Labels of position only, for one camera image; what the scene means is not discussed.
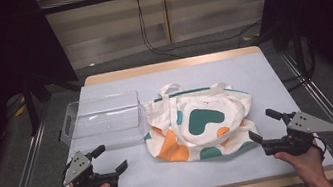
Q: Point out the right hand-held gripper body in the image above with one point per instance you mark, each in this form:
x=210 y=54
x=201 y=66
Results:
x=297 y=143

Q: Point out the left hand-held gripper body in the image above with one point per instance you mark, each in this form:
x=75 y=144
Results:
x=84 y=182

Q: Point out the white patterned tote bag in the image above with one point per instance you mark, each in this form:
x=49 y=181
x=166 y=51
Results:
x=199 y=122

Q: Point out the person's right hand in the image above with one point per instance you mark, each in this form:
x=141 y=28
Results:
x=309 y=165

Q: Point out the clear plastic storage box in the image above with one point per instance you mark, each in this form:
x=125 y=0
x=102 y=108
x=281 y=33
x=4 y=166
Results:
x=105 y=123

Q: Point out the black metal stand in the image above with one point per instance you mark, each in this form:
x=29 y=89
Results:
x=31 y=108
x=298 y=52

